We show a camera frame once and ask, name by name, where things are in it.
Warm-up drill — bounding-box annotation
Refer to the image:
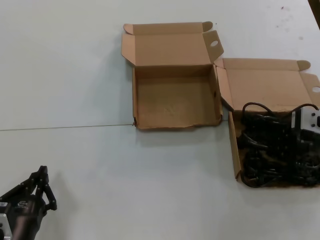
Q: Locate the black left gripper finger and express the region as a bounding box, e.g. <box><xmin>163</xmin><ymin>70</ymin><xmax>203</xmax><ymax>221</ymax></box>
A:
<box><xmin>34</xmin><ymin>172</ymin><xmax>59</xmax><ymax>213</ymax></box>
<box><xmin>0</xmin><ymin>164</ymin><xmax>49</xmax><ymax>201</ymax></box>

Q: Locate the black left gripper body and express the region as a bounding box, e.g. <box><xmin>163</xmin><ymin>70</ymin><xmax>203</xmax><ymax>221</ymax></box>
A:
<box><xmin>4</xmin><ymin>194</ymin><xmax>48</xmax><ymax>240</ymax></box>

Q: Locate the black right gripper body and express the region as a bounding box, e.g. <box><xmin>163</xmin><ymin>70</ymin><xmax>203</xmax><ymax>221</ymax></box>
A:
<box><xmin>297</xmin><ymin>127</ymin><xmax>320</xmax><ymax>147</ymax></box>

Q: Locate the open cardboard box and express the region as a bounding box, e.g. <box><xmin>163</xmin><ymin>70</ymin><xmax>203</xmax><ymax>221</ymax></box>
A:
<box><xmin>213</xmin><ymin>57</ymin><xmax>320</xmax><ymax>182</ymax></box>

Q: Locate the cardboard box with torn edge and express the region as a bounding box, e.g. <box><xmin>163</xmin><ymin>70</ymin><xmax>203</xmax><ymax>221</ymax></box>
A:
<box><xmin>120</xmin><ymin>21</ymin><xmax>225</xmax><ymax>132</ymax></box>

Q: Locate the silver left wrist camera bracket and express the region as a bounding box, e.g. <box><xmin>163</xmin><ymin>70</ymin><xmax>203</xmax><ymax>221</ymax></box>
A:
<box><xmin>0</xmin><ymin>201</ymin><xmax>12</xmax><ymax>240</ymax></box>

